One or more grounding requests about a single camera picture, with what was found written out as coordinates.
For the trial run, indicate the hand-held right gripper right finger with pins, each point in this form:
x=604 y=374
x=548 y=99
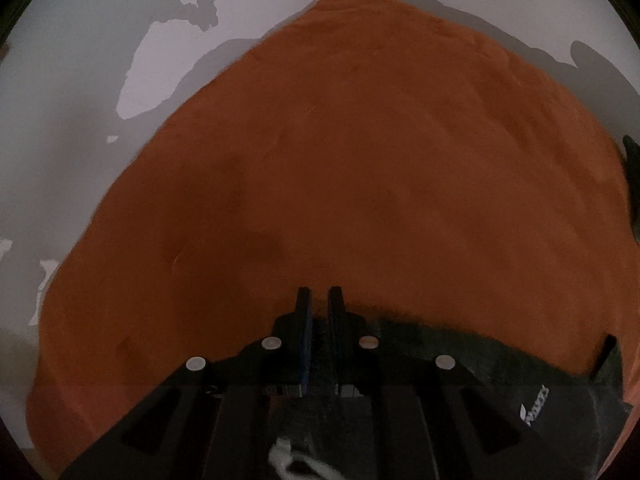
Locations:
x=334 y=342

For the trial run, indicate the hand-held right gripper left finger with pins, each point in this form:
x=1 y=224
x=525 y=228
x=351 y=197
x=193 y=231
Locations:
x=305 y=350

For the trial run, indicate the black pants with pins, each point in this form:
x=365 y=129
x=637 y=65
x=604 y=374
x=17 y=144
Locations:
x=505 y=365

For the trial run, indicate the orange fleece blanket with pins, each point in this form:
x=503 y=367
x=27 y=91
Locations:
x=350 y=160

